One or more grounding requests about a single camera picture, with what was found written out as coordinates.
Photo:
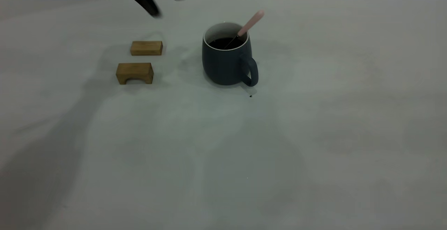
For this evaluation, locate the arched wooden block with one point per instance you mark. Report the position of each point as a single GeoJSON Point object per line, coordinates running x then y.
{"type": "Point", "coordinates": [134, 70]}

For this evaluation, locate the dark grey ceramic mug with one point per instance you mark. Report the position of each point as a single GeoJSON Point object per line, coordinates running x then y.
{"type": "Point", "coordinates": [223, 66]}

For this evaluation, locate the dark coffee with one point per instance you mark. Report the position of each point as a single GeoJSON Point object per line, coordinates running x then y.
{"type": "Point", "coordinates": [220, 44]}

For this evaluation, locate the flat wooden block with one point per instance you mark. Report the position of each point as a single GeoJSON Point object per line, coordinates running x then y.
{"type": "Point", "coordinates": [146, 48]}

